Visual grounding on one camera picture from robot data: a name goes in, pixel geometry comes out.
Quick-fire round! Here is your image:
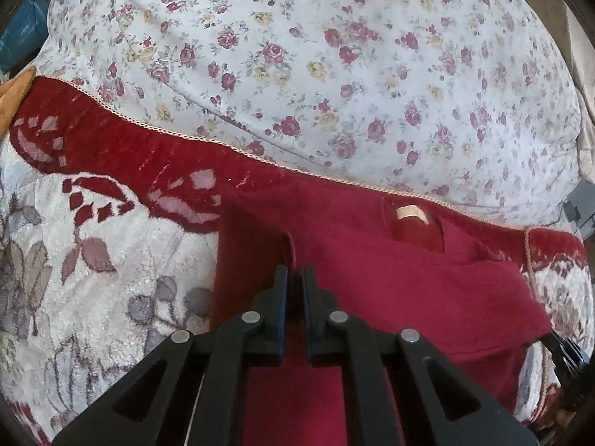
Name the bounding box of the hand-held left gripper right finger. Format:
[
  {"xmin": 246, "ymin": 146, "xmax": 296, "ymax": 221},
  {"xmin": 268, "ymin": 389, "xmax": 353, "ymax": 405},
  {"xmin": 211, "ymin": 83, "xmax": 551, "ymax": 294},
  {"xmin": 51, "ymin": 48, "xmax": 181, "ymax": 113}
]
[{"xmin": 302, "ymin": 265, "xmax": 540, "ymax": 446}]

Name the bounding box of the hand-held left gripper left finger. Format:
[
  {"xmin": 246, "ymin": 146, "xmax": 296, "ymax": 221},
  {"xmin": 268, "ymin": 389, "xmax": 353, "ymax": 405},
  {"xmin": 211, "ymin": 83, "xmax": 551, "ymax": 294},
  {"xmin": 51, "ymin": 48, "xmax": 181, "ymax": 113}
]
[{"xmin": 51, "ymin": 265, "xmax": 292, "ymax": 446}]

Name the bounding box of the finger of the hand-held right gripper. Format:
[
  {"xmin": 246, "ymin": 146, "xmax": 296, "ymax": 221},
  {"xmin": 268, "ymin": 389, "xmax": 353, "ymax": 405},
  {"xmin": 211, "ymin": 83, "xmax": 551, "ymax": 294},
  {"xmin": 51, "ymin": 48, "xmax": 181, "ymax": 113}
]
[{"xmin": 544, "ymin": 332, "xmax": 584, "ymax": 384}]

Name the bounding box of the red knit sweater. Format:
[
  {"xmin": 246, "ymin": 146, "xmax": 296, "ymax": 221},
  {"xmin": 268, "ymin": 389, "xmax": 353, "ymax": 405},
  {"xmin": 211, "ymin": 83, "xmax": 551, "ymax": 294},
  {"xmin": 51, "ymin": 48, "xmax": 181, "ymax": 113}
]
[{"xmin": 210, "ymin": 185, "xmax": 553, "ymax": 446}]

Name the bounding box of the red and white floral blanket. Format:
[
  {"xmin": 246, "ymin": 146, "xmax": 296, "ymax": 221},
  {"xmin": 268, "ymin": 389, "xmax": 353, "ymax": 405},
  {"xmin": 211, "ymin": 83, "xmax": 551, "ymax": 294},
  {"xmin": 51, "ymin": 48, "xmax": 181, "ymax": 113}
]
[{"xmin": 0, "ymin": 75, "xmax": 595, "ymax": 446}]

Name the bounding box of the white rose print quilt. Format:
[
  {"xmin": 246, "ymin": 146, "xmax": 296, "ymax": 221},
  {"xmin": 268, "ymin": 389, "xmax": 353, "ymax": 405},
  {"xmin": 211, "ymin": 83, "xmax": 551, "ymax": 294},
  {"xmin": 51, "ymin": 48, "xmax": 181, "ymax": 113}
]
[{"xmin": 32, "ymin": 0, "xmax": 584, "ymax": 224}]

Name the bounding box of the orange cloth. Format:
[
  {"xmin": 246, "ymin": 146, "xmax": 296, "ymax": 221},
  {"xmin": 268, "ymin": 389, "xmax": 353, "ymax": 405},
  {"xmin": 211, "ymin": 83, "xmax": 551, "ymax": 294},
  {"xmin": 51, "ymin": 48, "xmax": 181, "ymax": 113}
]
[{"xmin": 0, "ymin": 66, "xmax": 38, "ymax": 135}]

